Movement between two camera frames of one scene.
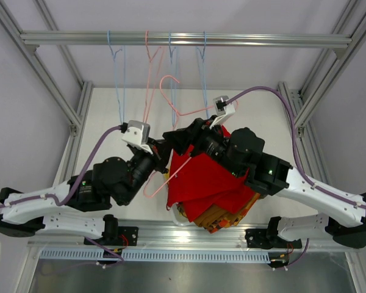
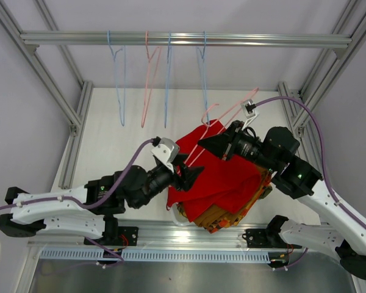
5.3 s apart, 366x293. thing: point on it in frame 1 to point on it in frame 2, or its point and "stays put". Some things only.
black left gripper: (161, 151) to (190, 176)
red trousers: (198, 182) stays put
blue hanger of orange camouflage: (172, 85) to (167, 80)
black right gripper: (182, 139) to (226, 146)
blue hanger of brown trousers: (203, 74) stays put
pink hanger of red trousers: (179, 115) to (217, 139)
